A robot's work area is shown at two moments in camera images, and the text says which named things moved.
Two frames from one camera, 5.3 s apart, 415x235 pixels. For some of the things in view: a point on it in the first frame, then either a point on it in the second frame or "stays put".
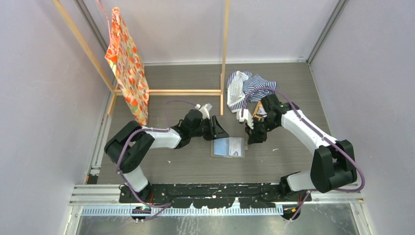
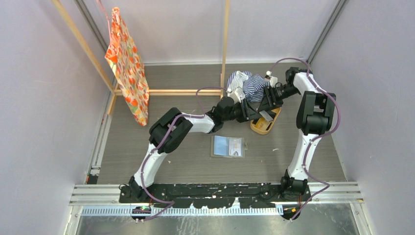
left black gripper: x=220 y=132 -> x=243 y=118
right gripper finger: x=252 y=138 -> x=265 y=100
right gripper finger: x=257 y=137 -> x=267 y=104
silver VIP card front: x=235 y=144 stays put
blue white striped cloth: x=240 y=83 stays put
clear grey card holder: x=229 y=147 stays put
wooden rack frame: x=101 y=67 stays put
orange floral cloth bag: x=127 y=68 stays put
